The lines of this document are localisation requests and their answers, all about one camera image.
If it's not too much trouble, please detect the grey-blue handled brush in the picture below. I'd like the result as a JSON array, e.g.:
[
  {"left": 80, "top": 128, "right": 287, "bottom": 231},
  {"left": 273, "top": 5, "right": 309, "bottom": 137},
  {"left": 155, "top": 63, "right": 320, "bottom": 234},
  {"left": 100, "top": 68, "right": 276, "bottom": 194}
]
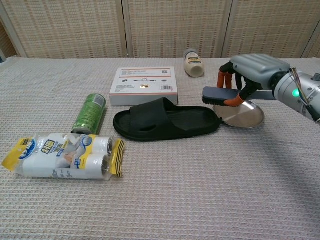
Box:
[{"left": 201, "top": 86, "right": 275, "bottom": 106}]

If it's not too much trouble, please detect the pack of white bag rolls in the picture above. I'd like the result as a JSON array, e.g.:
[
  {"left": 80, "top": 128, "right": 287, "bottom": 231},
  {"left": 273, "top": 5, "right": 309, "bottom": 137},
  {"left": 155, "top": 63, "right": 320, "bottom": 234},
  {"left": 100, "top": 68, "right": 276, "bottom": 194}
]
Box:
[{"left": 1, "top": 132, "right": 126, "bottom": 180}]

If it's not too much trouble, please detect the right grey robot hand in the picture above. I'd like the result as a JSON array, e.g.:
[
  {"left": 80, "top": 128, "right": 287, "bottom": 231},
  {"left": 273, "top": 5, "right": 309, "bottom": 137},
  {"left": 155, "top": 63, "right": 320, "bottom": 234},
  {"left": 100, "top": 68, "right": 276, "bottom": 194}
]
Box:
[{"left": 216, "top": 53, "right": 292, "bottom": 107}]

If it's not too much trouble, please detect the green drink can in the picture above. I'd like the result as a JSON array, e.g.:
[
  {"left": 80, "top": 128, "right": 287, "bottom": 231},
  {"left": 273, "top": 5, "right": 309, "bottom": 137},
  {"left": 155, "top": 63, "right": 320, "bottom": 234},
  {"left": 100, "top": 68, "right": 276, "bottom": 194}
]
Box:
[{"left": 70, "top": 93, "right": 107, "bottom": 135}]

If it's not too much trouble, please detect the round stainless steel plate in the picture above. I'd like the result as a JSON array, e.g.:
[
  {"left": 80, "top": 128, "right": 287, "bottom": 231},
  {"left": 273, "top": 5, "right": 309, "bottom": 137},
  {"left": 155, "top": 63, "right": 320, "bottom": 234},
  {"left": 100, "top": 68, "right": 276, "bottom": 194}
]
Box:
[{"left": 212, "top": 98, "right": 266, "bottom": 130}]

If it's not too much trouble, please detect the cream sauce squeeze bottle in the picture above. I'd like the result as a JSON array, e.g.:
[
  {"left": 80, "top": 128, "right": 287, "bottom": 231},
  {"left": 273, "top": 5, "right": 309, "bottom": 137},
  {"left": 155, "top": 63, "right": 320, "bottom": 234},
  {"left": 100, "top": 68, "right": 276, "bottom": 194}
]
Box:
[{"left": 183, "top": 48, "right": 206, "bottom": 78}]

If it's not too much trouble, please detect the white box with orange stripes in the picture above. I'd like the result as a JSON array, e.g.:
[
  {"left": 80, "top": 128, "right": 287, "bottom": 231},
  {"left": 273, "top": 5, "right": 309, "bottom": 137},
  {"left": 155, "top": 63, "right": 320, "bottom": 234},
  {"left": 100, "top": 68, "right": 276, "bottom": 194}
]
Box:
[{"left": 109, "top": 66, "right": 180, "bottom": 107}]

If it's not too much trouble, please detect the beige woven tablecloth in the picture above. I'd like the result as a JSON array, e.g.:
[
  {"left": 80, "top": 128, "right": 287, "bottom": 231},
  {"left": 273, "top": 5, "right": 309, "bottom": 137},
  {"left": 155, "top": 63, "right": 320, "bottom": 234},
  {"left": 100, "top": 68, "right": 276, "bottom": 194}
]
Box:
[{"left": 0, "top": 56, "right": 320, "bottom": 240}]

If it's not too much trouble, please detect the black rubber slipper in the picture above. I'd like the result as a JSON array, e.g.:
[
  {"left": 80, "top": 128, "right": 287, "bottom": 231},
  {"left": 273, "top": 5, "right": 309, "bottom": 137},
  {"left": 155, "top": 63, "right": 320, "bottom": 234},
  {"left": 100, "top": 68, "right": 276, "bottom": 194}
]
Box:
[{"left": 112, "top": 96, "right": 222, "bottom": 143}]

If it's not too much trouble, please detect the woven bamboo screen panel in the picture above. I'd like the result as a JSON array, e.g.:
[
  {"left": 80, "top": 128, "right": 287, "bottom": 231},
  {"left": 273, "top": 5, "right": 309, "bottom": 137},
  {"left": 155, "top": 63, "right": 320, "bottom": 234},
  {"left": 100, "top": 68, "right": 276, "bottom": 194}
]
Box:
[
  {"left": 0, "top": 18, "right": 20, "bottom": 60},
  {"left": 0, "top": 0, "right": 128, "bottom": 60},
  {"left": 123, "top": 0, "right": 235, "bottom": 60},
  {"left": 302, "top": 34, "right": 320, "bottom": 59},
  {"left": 222, "top": 0, "right": 320, "bottom": 60}
]

